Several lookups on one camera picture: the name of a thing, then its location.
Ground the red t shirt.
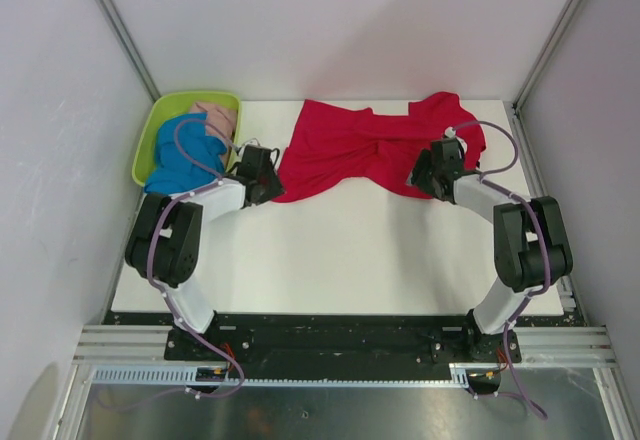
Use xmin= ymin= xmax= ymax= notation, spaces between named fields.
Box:
xmin=275 ymin=92 xmax=486 ymax=204

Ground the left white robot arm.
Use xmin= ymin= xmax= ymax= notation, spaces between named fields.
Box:
xmin=125 ymin=144 xmax=285 ymax=360

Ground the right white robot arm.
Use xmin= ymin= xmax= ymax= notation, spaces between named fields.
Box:
xmin=407 ymin=138 xmax=573 ymax=361

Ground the beige pink t shirt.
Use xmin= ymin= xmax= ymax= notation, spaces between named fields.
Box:
xmin=189 ymin=102 xmax=238 ymax=141

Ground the blue t shirt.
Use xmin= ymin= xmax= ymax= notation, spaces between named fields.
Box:
xmin=144 ymin=113 xmax=228 ymax=195

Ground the lime green plastic bin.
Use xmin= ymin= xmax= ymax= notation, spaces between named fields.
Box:
xmin=131 ymin=90 xmax=242 ymax=187

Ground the right aluminium side rail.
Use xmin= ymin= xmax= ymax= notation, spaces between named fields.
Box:
xmin=504 ymin=101 xmax=579 ymax=313

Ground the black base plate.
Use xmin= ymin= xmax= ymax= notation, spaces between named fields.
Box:
xmin=165 ymin=313 xmax=522 ymax=363

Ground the grey slotted cable duct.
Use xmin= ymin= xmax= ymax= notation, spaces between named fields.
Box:
xmin=87 ymin=363 xmax=501 ymax=387

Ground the aluminium front rail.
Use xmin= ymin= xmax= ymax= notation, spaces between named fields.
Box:
xmin=74 ymin=325 xmax=618 ymax=368

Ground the right aluminium frame post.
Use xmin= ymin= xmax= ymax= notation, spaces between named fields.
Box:
xmin=512 ymin=0 xmax=587 ymax=112

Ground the aluminium frame post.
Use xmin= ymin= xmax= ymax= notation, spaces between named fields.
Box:
xmin=512 ymin=0 xmax=587 ymax=112
xmin=95 ymin=0 xmax=161 ymax=102

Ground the left aluminium frame post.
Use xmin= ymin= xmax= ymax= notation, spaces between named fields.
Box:
xmin=95 ymin=0 xmax=161 ymax=102

